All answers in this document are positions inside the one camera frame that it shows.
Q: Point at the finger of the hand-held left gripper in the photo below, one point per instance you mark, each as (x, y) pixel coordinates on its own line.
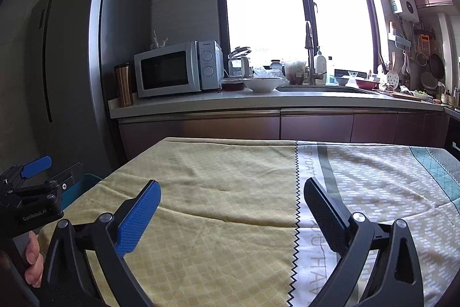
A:
(70, 175)
(36, 167)

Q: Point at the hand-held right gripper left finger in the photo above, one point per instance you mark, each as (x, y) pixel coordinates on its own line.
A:
(138, 217)

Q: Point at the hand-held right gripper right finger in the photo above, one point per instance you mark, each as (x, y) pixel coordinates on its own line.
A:
(323, 213)

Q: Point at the blue trash bin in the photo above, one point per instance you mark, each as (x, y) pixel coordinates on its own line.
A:
(86, 188)

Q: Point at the person's left hand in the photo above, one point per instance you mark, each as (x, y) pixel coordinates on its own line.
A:
(34, 264)

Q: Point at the copper thermos mug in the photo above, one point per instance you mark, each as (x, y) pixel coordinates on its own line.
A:
(124, 87)

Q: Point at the grey refrigerator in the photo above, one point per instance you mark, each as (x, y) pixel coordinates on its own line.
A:
(79, 59)

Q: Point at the kitchen counter cabinet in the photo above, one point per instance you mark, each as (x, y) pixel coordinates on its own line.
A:
(233, 123)

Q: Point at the small white bowl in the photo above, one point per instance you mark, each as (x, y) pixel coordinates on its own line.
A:
(342, 81)

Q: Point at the white microwave oven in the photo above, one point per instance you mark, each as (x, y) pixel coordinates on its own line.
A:
(165, 71)

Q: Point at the large food container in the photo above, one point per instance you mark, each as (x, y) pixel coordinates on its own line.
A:
(295, 71)

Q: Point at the white soap bottle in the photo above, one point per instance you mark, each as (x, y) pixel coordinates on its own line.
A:
(320, 68)

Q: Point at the wooden cutting board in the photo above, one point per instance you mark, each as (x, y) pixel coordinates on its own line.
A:
(409, 94)

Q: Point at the white slotted spatula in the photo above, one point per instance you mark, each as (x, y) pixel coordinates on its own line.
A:
(392, 77)

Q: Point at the small dark-lidded jar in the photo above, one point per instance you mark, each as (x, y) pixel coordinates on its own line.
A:
(276, 65)

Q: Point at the dark red bowl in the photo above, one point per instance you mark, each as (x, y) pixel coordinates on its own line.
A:
(233, 86)

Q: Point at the white holder with sticks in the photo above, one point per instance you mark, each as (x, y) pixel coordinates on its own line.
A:
(159, 41)

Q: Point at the steel kitchen faucet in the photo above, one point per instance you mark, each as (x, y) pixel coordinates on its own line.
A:
(309, 51)

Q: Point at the glass electric kettle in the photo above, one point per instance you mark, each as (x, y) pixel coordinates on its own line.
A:
(239, 64)

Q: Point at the round metal strainer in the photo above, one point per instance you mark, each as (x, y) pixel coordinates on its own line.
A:
(422, 60)

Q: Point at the black frying pan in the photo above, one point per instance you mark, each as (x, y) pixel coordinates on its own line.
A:
(437, 65)

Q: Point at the wall utensil rack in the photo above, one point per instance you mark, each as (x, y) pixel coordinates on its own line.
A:
(399, 41)

